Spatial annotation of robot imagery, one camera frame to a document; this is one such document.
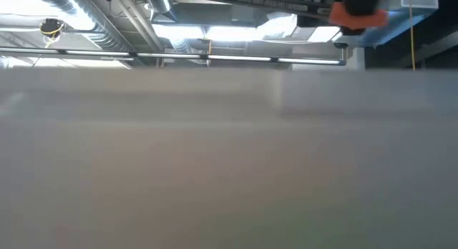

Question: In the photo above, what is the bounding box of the clear plastic pencil box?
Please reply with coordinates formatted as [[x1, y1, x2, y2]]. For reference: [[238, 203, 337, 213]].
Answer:
[[0, 67, 458, 249]]

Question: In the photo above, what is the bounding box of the yellow hanging cord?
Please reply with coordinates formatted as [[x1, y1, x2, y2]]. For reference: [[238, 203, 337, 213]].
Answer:
[[409, 0, 416, 72]]

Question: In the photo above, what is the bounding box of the black yellow cord reel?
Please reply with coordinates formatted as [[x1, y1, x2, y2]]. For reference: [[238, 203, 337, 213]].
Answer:
[[38, 17, 66, 39]]

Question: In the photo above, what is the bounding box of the long ceiling light bar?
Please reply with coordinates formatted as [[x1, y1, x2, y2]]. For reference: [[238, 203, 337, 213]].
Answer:
[[0, 46, 347, 67]]

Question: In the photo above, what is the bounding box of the smooth silver round duct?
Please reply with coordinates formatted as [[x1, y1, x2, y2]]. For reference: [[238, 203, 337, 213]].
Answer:
[[145, 0, 178, 21]]

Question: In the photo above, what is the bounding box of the spiral silver air duct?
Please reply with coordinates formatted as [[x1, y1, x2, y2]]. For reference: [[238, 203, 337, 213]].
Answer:
[[30, 0, 135, 52]]

